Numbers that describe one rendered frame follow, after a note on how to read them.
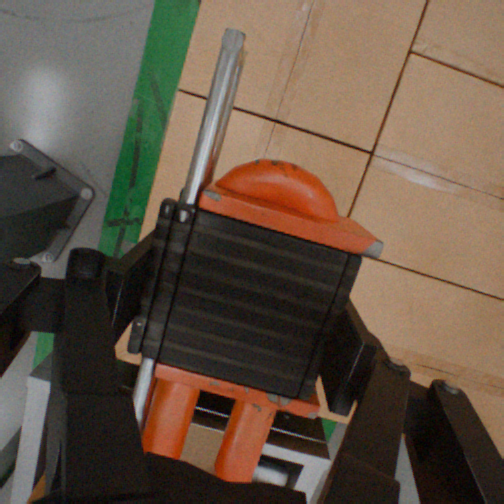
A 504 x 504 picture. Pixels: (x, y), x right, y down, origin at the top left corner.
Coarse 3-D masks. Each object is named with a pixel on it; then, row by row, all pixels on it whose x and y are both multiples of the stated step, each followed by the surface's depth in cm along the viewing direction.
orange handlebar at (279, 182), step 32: (256, 160) 17; (256, 192) 17; (288, 192) 17; (320, 192) 17; (160, 384) 20; (160, 416) 20; (192, 416) 21; (256, 416) 20; (160, 448) 20; (224, 448) 21; (256, 448) 20
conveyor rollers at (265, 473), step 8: (264, 464) 102; (272, 464) 103; (256, 472) 100; (264, 472) 101; (272, 472) 101; (280, 472) 102; (256, 480) 101; (264, 480) 101; (272, 480) 101; (280, 480) 101
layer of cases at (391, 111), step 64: (256, 0) 74; (320, 0) 74; (384, 0) 74; (448, 0) 73; (192, 64) 77; (256, 64) 77; (320, 64) 77; (384, 64) 77; (448, 64) 77; (192, 128) 80; (256, 128) 80; (320, 128) 80; (384, 128) 80; (448, 128) 79; (384, 192) 83; (448, 192) 83; (384, 256) 86; (448, 256) 86; (384, 320) 90; (448, 320) 90; (320, 384) 94
